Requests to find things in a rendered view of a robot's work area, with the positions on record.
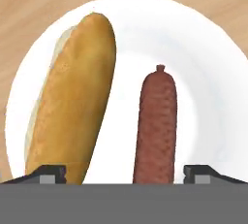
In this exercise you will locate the reddish brown sausage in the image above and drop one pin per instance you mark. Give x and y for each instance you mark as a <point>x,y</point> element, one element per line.
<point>156,127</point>

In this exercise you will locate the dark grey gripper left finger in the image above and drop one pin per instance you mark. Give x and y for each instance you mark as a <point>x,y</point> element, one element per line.
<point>48,173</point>

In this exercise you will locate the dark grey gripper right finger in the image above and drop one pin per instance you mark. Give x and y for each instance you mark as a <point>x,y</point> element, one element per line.
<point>200,173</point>

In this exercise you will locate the white round plate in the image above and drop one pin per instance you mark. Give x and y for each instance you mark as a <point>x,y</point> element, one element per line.
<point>200,82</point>

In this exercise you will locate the golden brown bun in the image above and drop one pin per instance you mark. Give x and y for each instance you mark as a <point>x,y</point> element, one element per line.
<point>76,98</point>

